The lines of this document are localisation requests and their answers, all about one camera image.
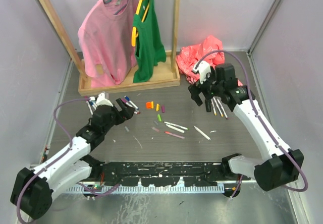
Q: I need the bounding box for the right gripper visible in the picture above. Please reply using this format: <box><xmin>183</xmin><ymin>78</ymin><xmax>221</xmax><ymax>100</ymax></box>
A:
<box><xmin>188</xmin><ymin>67</ymin><xmax>224</xmax><ymax>106</ymax></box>

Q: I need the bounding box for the yellow capped marker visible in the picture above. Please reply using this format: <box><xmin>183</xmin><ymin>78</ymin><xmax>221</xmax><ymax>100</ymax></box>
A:
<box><xmin>214</xmin><ymin>98</ymin><xmax>224</xmax><ymax>117</ymax></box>

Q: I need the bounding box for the black highlighter body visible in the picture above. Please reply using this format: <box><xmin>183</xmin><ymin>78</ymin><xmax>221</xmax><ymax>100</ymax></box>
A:
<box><xmin>205</xmin><ymin>100</ymin><xmax>212</xmax><ymax>113</ymax></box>

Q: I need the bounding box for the yellow capped white pen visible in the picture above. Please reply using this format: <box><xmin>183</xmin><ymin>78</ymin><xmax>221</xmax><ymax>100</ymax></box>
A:
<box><xmin>211</xmin><ymin>99</ymin><xmax>217</xmax><ymax>116</ymax></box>

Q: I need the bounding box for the orange highlighter cap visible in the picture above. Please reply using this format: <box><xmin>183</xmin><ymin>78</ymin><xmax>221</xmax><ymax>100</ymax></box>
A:
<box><xmin>146</xmin><ymin>101</ymin><xmax>152</xmax><ymax>109</ymax></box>

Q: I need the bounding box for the green marker cap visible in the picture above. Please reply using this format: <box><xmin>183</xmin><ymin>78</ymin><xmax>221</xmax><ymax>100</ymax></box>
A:
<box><xmin>157</xmin><ymin>114</ymin><xmax>162</xmax><ymax>122</ymax></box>

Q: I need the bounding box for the pink pen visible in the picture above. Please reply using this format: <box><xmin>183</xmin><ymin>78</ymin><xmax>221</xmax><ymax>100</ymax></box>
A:
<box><xmin>165</xmin><ymin>131</ymin><xmax>185</xmax><ymax>139</ymax></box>

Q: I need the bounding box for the green capped marker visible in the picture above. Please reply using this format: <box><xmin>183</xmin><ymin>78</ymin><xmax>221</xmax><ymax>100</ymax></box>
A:
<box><xmin>164</xmin><ymin>121</ymin><xmax>189</xmax><ymax>130</ymax></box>

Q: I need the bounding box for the grey capped white marker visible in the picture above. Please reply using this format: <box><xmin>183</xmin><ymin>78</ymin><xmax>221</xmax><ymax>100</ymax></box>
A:
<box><xmin>166</xmin><ymin>124</ymin><xmax>185</xmax><ymax>133</ymax></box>

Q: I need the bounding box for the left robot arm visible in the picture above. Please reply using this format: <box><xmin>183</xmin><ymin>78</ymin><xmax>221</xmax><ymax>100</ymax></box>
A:
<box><xmin>10</xmin><ymin>94</ymin><xmax>136</xmax><ymax>223</ymax></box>

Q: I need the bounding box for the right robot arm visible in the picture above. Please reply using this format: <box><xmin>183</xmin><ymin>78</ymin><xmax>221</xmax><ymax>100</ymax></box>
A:
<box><xmin>188</xmin><ymin>61</ymin><xmax>304</xmax><ymax>191</ymax></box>

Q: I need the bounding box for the coral printed cloth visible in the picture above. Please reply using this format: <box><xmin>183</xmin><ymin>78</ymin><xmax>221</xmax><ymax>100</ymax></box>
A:
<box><xmin>176</xmin><ymin>35</ymin><xmax>244</xmax><ymax>88</ymax></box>

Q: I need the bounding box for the wooden clothes rack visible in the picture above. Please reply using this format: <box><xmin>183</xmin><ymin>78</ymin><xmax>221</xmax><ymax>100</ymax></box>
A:
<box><xmin>38</xmin><ymin>0</ymin><xmax>180</xmax><ymax>96</ymax></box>

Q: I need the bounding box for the green tank top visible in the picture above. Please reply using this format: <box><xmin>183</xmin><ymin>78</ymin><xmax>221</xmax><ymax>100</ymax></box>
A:
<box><xmin>133</xmin><ymin>0</ymin><xmax>166</xmax><ymax>83</ymax></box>

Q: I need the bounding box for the pink t-shirt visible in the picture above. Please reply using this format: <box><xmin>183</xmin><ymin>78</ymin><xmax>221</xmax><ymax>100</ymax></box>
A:
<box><xmin>78</xmin><ymin>0</ymin><xmax>138</xmax><ymax>88</ymax></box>

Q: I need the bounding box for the yellow hanger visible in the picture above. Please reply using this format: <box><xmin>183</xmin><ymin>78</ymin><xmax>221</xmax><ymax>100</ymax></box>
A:
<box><xmin>131</xmin><ymin>0</ymin><xmax>150</xmax><ymax>47</ymax></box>

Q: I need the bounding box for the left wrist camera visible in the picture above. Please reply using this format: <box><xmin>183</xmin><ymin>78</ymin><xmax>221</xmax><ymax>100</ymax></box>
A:
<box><xmin>96</xmin><ymin>92</ymin><xmax>113</xmax><ymax>106</ymax></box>

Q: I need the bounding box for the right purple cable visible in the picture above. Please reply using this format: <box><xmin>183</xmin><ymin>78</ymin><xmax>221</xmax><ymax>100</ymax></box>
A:
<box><xmin>196</xmin><ymin>49</ymin><xmax>309</xmax><ymax>197</ymax></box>

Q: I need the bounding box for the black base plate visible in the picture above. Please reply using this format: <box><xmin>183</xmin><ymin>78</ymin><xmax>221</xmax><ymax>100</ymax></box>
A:
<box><xmin>85</xmin><ymin>162</ymin><xmax>238</xmax><ymax>187</ymax></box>

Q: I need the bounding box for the slotted cable duct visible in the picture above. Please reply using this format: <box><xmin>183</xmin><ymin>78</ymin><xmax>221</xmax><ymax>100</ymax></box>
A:
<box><xmin>63</xmin><ymin>182</ymin><xmax>225</xmax><ymax>194</ymax></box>

